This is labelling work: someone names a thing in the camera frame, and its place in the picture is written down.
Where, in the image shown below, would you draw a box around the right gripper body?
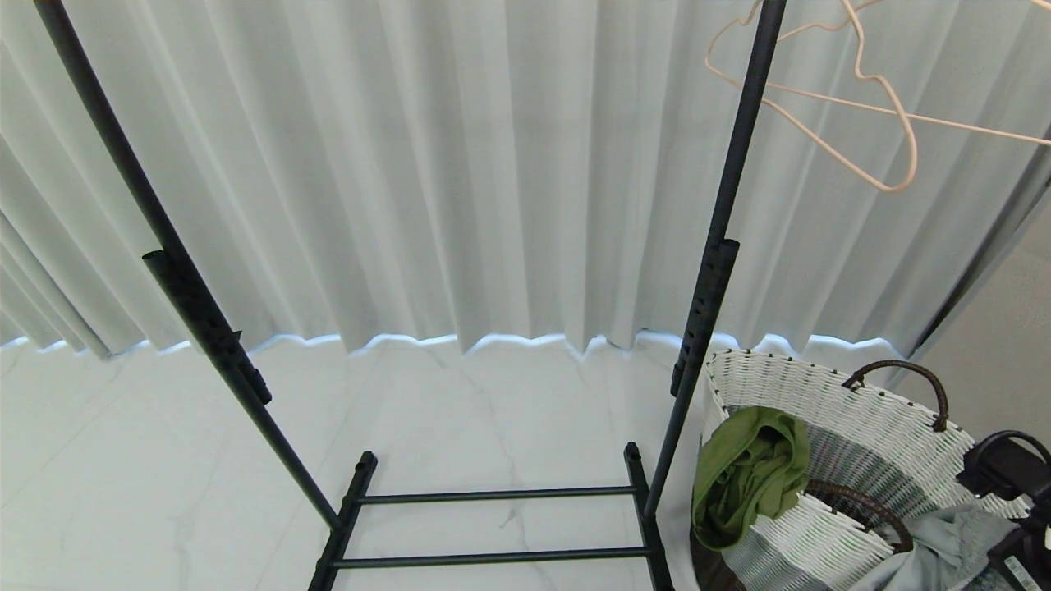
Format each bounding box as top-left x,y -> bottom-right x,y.
988,525 -> 1051,591

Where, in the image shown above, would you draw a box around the pale grey shorts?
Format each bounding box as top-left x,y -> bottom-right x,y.
850,502 -> 1019,591

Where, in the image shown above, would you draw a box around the pink clothes hanger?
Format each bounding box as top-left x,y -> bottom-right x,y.
704,0 -> 918,194
762,0 -> 1051,147

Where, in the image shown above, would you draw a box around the white laundry basket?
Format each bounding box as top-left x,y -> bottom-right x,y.
690,349 -> 1031,591

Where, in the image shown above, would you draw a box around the black clothes rack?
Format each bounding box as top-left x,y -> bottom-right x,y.
33,0 -> 787,591

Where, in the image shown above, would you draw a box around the green garment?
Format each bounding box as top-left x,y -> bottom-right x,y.
692,406 -> 812,551

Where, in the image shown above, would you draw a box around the white curtain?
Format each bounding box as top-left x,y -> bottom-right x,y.
0,0 -> 1051,364

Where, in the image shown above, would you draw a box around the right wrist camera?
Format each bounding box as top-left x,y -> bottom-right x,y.
957,439 -> 1051,526

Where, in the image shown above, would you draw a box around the black cable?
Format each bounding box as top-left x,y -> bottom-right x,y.
973,429 -> 1051,465

